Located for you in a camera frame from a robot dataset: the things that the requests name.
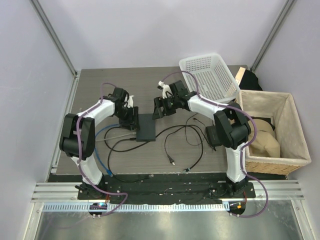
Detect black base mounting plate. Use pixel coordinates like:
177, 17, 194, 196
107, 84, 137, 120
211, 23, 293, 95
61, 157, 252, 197
76, 173, 256, 205

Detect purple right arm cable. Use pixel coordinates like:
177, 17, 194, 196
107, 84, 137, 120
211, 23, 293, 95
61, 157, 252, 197
161, 71, 270, 219

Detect black power adapter brick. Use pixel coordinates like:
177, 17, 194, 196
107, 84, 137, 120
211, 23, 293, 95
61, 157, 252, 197
205, 125, 222, 148

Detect white plastic mesh basket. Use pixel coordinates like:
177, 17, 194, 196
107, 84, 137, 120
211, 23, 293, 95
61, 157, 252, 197
179, 53, 240, 104

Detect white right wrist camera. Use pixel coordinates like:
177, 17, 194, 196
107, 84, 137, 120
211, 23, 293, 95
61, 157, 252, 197
157, 81, 173, 99

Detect black network switch box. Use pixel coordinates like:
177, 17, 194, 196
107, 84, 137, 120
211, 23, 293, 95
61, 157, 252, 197
136, 113, 156, 142

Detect black ethernet cable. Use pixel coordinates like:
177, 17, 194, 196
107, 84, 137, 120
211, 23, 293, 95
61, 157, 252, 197
107, 138, 155, 183

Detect beige cloth bundle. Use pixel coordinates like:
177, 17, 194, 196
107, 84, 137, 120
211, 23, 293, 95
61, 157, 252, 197
248, 118, 281, 158

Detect black mains power cord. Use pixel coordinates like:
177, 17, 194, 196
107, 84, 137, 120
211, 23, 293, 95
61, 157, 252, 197
164, 124, 187, 166

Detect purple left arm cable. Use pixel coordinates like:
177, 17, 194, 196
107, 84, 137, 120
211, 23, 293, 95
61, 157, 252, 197
49, 82, 130, 230

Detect black fabric bag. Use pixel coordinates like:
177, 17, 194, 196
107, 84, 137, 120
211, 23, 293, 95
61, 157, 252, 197
239, 69, 263, 91

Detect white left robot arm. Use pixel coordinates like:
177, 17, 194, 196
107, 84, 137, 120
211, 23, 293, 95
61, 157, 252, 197
59, 87, 140, 200

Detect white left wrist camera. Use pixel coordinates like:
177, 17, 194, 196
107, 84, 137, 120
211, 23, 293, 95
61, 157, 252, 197
123, 95, 134, 108

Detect aluminium extrusion rail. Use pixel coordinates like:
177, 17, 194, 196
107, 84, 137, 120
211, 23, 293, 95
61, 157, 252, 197
31, 180, 305, 202

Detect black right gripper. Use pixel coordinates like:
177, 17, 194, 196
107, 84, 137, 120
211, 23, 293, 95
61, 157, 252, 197
152, 95, 180, 120

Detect black cable with green-banded plug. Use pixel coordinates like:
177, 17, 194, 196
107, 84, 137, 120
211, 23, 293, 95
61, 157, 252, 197
103, 124, 205, 173

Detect brown cardboard piece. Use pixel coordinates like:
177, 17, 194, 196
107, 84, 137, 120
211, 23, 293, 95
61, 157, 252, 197
234, 67, 247, 85

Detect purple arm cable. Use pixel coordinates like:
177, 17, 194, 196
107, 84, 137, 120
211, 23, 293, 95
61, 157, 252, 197
49, 82, 130, 230
161, 71, 270, 219

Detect thin black adapter cord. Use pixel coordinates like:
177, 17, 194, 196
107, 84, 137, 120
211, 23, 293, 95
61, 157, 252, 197
184, 117, 217, 152

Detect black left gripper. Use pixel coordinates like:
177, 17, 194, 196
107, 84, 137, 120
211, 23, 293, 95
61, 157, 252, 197
115, 106, 141, 131

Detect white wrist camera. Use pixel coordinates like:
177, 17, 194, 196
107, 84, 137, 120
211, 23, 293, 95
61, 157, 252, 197
157, 81, 173, 99
123, 95, 134, 108

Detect blue ethernet cable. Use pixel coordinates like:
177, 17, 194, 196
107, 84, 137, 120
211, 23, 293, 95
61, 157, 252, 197
94, 123, 121, 177

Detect wicker basket with cloth liner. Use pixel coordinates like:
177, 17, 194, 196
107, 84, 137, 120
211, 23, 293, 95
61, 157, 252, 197
237, 90, 312, 175

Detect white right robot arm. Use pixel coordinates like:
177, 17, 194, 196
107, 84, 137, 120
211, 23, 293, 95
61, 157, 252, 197
152, 80, 251, 198

